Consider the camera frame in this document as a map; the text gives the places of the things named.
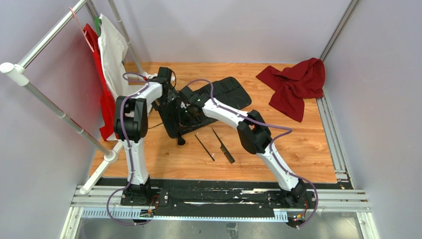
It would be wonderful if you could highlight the black makeup brush roll case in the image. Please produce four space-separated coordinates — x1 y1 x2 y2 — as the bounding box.
152 77 252 138

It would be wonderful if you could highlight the large black powder brush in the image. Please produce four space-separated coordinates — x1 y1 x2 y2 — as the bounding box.
177 132 186 146

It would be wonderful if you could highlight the thin black makeup brush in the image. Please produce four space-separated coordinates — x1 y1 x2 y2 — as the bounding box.
194 134 215 162

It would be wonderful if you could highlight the black comb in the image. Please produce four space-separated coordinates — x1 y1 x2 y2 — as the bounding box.
211 128 235 164

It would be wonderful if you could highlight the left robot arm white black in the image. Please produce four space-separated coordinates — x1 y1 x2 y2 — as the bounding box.
114 67 174 206

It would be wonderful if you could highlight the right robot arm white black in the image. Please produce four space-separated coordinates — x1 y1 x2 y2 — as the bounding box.
177 85 306 208

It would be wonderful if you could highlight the red hanging garment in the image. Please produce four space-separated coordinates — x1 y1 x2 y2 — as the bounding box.
83 24 117 141

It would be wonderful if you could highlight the white hanging cloth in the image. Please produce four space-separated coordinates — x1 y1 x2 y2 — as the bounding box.
98 14 143 104

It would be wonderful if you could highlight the dark red cloth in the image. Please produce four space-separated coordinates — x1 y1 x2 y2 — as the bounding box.
256 58 326 122

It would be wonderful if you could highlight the pink hanger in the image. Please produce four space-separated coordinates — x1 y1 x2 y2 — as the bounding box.
69 7 94 53

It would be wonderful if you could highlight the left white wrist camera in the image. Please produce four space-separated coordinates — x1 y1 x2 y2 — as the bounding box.
146 74 158 81

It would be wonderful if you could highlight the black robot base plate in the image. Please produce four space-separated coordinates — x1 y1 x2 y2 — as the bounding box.
117 179 317 218

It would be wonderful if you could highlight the aluminium rail frame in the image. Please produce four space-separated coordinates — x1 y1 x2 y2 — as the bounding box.
61 186 379 239

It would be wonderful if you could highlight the silver clothes rack frame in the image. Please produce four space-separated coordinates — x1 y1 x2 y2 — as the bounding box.
0 0 176 195

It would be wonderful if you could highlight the right corner aluminium post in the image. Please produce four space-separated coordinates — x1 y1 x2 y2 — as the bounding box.
320 0 361 61

